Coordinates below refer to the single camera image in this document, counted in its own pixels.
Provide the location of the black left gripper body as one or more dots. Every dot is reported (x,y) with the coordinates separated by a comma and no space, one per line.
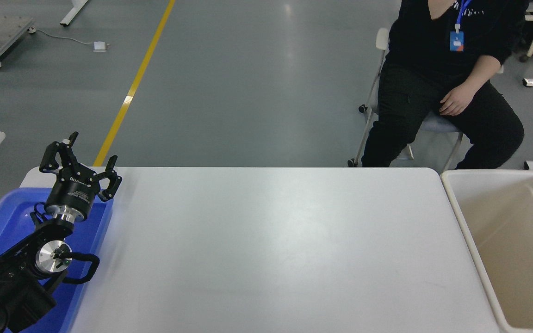
(72,191)

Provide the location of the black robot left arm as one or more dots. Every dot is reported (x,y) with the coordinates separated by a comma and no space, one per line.
(11,286)

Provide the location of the person's left forearm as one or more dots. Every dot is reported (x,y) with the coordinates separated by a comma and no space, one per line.
(481,74)

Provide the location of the person's left hand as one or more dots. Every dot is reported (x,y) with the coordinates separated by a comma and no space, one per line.
(455,101)

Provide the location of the blue plastic tray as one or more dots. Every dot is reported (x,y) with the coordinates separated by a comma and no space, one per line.
(11,217)

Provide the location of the large pale plastic bin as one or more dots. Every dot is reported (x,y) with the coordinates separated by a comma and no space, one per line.
(502,222)

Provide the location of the white power adapter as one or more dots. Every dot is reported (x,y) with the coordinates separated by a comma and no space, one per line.
(99,46)

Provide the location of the gray office chair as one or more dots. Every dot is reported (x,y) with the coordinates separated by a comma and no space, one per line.
(437,125)

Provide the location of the gray wheeled platform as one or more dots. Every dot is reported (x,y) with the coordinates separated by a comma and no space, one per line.
(8,32)

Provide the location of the yellow floor tape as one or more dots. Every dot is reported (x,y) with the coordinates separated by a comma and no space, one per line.
(151,46)

